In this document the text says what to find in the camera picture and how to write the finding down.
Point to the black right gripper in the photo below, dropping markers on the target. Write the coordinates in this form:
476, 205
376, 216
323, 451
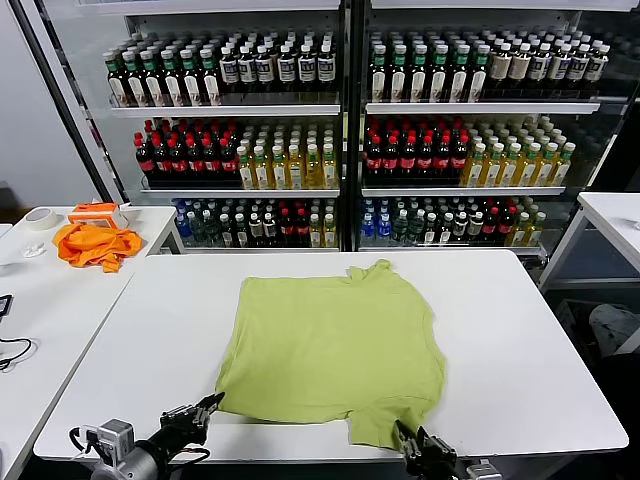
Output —
432, 462

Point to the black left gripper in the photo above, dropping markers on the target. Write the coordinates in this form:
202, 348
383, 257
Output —
175, 435

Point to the lime green t-shirt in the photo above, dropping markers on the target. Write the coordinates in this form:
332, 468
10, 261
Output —
330, 345

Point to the green tinted water bottle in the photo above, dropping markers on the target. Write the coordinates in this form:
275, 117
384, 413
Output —
212, 232
199, 231
415, 229
400, 229

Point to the white cap dark drink bottle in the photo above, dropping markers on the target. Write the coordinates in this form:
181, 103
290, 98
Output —
241, 232
226, 232
430, 231
445, 231

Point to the blue water bottle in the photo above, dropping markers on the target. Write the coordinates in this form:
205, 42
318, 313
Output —
183, 227
384, 227
367, 227

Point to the white label dark bottle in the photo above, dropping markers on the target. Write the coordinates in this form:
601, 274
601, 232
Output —
256, 230
475, 227
270, 230
460, 227

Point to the white side table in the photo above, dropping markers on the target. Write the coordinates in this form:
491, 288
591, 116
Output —
150, 225

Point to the orange crumpled cloth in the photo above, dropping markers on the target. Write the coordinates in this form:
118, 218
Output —
95, 245

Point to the red cap cola bottle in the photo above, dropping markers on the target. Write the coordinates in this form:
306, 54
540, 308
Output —
390, 161
212, 164
285, 230
195, 164
373, 161
441, 161
179, 164
424, 161
407, 161
506, 227
458, 161
145, 164
301, 230
229, 164
490, 227
162, 164

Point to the yellow juice bottle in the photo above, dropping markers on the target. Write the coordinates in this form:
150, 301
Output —
521, 231
562, 170
313, 172
528, 170
246, 172
474, 170
329, 232
536, 231
262, 172
492, 170
510, 170
545, 170
279, 172
295, 172
330, 172
315, 232

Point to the orange white carton box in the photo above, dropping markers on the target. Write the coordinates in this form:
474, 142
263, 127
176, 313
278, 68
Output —
92, 218

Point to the black flat device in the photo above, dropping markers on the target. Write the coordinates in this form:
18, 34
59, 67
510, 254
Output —
5, 305

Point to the grey plastic bag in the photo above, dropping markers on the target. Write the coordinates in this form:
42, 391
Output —
612, 325

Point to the small white plastic object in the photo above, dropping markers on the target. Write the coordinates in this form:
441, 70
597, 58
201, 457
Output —
34, 249

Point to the beige masking tape roll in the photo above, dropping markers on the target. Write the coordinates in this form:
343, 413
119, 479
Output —
40, 226

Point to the drinks cabinet with shelves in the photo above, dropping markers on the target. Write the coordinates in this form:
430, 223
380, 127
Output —
480, 106
225, 110

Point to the green cap dark tea bottle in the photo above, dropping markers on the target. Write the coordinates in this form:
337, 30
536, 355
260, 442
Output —
378, 80
153, 85
458, 80
210, 85
191, 85
117, 85
135, 85
418, 80
478, 80
172, 85
438, 80
398, 80

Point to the black framed glass door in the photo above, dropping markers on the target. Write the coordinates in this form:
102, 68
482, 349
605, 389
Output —
67, 100

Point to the white cap navy label bottle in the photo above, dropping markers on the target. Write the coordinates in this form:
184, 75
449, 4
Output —
577, 69
558, 67
539, 67
229, 70
265, 69
596, 69
326, 67
247, 69
306, 67
286, 69

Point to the white cap beige label bottle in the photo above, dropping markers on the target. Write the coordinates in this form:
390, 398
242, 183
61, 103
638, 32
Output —
499, 67
519, 67

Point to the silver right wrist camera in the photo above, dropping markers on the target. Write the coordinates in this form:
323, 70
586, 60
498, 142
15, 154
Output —
482, 471

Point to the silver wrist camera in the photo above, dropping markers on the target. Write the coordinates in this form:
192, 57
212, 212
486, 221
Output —
112, 437
482, 471

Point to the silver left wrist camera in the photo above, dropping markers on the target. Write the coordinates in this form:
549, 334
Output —
112, 437

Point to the white table grey frame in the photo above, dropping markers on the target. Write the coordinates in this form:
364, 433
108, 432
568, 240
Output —
610, 210

